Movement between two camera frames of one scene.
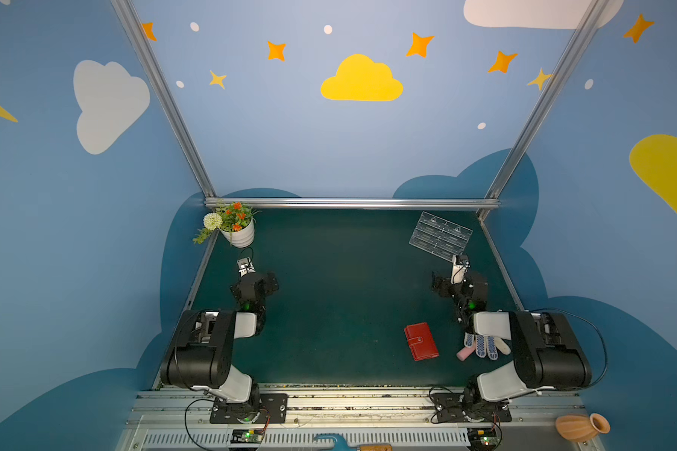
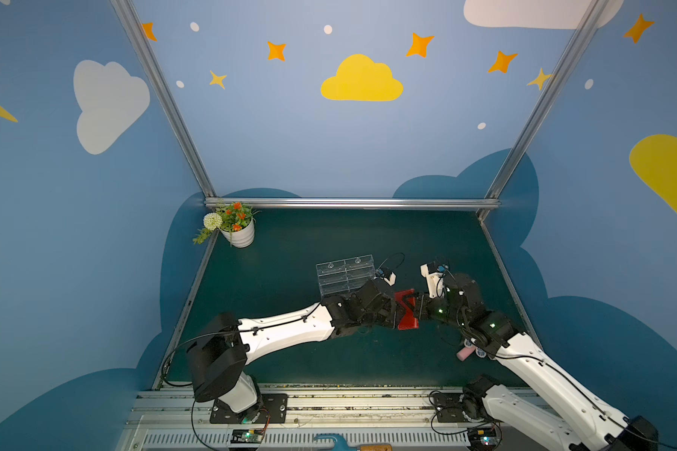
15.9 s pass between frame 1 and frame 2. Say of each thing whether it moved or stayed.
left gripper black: moved
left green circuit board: stayed
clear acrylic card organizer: moved
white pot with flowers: stayed
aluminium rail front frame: stayed
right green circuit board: stayed
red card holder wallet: moved
